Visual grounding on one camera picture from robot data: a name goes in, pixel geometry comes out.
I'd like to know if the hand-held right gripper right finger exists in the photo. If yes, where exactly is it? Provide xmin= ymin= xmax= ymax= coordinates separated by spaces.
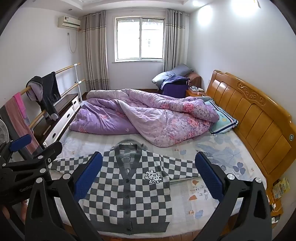
xmin=195 ymin=152 xmax=272 ymax=241

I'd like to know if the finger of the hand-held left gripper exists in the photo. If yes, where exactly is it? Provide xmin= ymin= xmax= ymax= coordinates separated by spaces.
xmin=0 ymin=134 xmax=32 ymax=164
xmin=0 ymin=141 xmax=63 ymax=184

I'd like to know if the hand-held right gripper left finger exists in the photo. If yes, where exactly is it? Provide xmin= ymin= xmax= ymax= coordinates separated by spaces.
xmin=24 ymin=152 xmax=104 ymax=241

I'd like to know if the grey white checkered cardigan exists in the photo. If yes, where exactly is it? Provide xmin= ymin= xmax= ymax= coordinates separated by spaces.
xmin=50 ymin=138 xmax=201 ymax=235

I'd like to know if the white electric fan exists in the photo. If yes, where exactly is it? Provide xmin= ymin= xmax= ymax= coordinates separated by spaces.
xmin=0 ymin=120 xmax=11 ymax=145

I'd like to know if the pink striped towel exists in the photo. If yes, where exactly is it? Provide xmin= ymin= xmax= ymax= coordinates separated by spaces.
xmin=0 ymin=92 xmax=38 ymax=156

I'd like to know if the printed white bed sheet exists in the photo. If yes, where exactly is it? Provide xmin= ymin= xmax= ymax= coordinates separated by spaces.
xmin=50 ymin=130 xmax=267 ymax=234

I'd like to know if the dark cabinet with white drawers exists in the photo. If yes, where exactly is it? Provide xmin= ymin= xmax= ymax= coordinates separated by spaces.
xmin=35 ymin=93 xmax=81 ymax=149

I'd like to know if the blue striped pillow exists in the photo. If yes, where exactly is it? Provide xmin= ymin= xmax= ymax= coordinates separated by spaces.
xmin=203 ymin=100 xmax=238 ymax=135

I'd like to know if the black jacket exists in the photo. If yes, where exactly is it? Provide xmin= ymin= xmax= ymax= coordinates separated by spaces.
xmin=26 ymin=71 xmax=62 ymax=121

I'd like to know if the wooden headboard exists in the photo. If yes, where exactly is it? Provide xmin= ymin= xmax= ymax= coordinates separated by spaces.
xmin=205 ymin=70 xmax=294 ymax=181

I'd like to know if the yellow packet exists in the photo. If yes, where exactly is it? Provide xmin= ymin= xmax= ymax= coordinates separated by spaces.
xmin=272 ymin=177 xmax=290 ymax=200

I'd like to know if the wooden nightstand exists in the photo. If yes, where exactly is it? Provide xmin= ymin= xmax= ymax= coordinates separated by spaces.
xmin=265 ymin=183 xmax=285 ymax=223
xmin=186 ymin=87 xmax=206 ymax=98

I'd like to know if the purple floral quilt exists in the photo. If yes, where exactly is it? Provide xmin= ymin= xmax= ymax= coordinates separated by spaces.
xmin=69 ymin=88 xmax=220 ymax=147

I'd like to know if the purple cloth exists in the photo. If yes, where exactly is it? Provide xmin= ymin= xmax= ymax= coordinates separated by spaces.
xmin=161 ymin=75 xmax=190 ymax=95

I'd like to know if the brown chair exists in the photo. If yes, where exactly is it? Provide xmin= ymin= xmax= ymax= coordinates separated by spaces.
xmin=186 ymin=73 xmax=203 ymax=90

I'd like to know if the grey beige curtain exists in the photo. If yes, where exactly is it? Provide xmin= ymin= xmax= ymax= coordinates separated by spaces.
xmin=163 ymin=9 xmax=185 ymax=72
xmin=80 ymin=12 xmax=110 ymax=91

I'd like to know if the white air conditioner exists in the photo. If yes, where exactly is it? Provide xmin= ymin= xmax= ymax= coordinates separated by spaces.
xmin=58 ymin=16 xmax=81 ymax=29

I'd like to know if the window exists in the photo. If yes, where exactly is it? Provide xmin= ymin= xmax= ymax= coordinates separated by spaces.
xmin=114 ymin=17 xmax=165 ymax=62

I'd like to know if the wooden rail clothes rack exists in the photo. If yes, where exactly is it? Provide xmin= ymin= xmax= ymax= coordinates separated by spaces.
xmin=14 ymin=62 xmax=86 ymax=144

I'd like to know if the air conditioner cable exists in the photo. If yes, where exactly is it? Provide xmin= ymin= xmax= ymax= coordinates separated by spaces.
xmin=67 ymin=32 xmax=78 ymax=53

